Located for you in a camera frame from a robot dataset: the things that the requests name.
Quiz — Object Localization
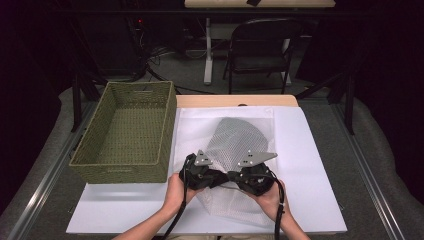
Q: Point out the white mesh laundry bag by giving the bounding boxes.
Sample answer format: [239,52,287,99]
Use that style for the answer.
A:
[172,107,278,228]

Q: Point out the black folding chair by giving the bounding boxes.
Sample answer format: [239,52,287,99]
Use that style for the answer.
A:
[222,18,304,95]

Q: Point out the green woven basket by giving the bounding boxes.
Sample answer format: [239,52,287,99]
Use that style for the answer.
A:
[68,80,178,185]

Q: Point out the light desk with white legs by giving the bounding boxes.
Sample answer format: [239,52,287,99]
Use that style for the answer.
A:
[184,0,336,87]

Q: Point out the black floor cables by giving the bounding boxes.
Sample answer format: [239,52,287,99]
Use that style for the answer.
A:
[133,44,214,96]

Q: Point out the black cloth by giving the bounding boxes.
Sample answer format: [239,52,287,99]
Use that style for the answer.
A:
[204,117,270,174]

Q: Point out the person's right hand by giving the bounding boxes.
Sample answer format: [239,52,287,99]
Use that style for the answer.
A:
[248,179,291,223]

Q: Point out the hand-held gripper cable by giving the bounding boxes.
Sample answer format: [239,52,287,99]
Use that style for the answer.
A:
[263,170,287,240]
[162,153,198,240]

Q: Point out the right hand-held gripper cable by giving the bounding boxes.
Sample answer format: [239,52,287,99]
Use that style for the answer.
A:
[263,170,287,240]

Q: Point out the black equipment rack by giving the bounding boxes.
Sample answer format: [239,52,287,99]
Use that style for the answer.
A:
[78,0,149,77]

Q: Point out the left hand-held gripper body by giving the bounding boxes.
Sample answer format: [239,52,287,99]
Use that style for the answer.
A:
[178,149,214,191]

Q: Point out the metal floor rail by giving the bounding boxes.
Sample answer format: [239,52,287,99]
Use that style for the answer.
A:
[329,101,406,240]
[6,101,98,240]

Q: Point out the white table sheet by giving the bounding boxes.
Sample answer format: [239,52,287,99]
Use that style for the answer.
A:
[65,105,348,235]

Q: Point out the person's left hand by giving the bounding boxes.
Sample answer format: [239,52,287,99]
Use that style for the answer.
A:
[162,173,204,217]

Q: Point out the black stand leg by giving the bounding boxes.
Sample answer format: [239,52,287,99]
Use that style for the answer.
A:
[70,71,102,133]
[294,70,356,136]

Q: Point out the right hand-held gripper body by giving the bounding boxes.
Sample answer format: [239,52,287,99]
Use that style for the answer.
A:
[237,149,278,196]

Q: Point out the left hand-held gripper cable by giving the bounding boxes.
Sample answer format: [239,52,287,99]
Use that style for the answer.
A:
[162,153,198,240]

